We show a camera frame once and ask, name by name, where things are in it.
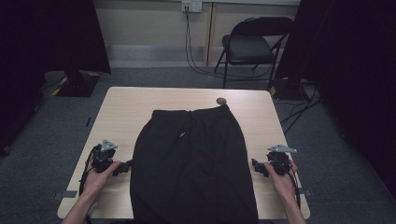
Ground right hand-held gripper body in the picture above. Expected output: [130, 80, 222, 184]
[265, 144, 298, 177]

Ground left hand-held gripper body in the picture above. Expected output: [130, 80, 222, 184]
[92, 139, 119, 174]

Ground black pants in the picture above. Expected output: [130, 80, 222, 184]
[129, 104, 260, 224]

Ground person's right hand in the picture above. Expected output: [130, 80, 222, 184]
[264, 160, 299, 203]

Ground person's left hand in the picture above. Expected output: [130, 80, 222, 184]
[81, 155, 121, 199]

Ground black stand base yellow tape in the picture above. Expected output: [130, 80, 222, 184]
[267, 77, 308, 102]
[51, 70, 102, 98]

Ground tall black curtain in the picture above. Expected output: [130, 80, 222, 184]
[275, 0, 396, 200]

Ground black folding chair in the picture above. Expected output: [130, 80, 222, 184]
[213, 16, 294, 90]

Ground wide black curtain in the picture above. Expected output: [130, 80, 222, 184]
[0, 0, 112, 157]

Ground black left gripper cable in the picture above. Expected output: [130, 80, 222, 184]
[78, 145, 100, 224]

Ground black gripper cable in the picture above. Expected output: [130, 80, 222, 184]
[78, 145, 100, 224]
[279, 161, 303, 210]

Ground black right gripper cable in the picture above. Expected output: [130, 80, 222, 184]
[279, 161, 303, 210]

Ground black floor cables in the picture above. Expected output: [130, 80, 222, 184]
[275, 78, 324, 136]

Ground black wall socket cable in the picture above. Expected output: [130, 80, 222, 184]
[184, 5, 276, 83]

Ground white wall socket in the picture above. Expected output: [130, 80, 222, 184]
[181, 0, 204, 14]

